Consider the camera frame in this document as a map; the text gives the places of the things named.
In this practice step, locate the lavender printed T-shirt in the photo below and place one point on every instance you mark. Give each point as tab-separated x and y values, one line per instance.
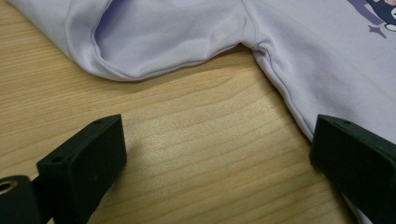
311	46

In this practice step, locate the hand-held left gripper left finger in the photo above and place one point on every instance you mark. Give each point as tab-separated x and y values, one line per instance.
81	161

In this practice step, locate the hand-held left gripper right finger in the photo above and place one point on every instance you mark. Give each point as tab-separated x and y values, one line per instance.
358	161

